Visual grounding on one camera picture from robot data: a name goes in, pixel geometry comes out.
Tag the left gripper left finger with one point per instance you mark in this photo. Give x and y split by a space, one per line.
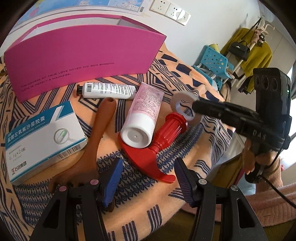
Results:
58 221

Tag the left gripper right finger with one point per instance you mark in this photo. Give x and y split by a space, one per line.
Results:
238 219

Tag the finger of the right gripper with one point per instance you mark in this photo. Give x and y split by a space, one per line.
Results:
218 110

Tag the brown wooden massage comb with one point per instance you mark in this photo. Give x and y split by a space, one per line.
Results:
85 169

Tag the red plastic handle tool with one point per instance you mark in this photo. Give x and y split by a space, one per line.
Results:
145 160

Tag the white teal medicine box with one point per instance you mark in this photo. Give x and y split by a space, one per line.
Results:
42 141

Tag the pink white cream tube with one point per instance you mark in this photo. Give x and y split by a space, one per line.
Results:
142 116

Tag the white tube black cap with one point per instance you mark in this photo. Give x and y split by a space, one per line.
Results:
97 90

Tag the pink sweater right forearm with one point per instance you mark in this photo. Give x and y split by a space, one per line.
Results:
269 207

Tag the person's right hand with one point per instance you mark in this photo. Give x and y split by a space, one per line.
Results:
269 160

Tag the blue plastic basket rack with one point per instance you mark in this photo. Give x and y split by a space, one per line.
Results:
214 67

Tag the black handbag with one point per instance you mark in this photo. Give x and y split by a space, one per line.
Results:
239 50

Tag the yellow hanging coat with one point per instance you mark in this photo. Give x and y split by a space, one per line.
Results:
259 57

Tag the orange patterned tablecloth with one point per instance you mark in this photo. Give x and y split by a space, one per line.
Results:
148 195

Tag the pink cardboard box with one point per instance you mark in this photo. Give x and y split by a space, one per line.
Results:
77 48

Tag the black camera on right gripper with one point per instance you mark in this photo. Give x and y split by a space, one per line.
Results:
272 88

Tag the white wall socket panel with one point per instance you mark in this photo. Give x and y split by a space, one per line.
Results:
171 11

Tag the colourful wall map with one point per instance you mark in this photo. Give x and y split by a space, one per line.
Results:
48 6

